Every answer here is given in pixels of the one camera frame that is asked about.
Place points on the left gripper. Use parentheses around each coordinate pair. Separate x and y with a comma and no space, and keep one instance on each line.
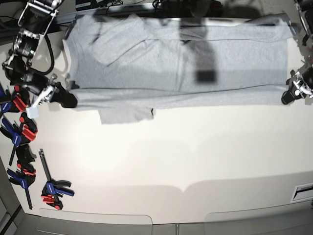
(300,86)

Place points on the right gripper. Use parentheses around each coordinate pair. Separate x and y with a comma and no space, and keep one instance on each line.
(50,90)

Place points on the grey T-shirt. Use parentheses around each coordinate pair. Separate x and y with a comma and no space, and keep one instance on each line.
(130,67)

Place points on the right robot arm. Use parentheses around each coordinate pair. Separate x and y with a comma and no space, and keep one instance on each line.
(32,27)

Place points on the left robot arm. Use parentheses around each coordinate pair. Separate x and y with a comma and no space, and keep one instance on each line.
(305,11)

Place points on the top blue red bar clamp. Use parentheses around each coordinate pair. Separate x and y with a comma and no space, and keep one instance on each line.
(14,102)

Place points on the blue red bar clamp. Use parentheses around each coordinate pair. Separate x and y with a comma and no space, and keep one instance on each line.
(14,102)
(19,135)
(54,190)

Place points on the lower blue red bar clamp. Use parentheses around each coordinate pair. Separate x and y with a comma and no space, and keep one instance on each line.
(54,190)

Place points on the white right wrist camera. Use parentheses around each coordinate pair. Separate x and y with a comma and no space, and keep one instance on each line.
(32,112)

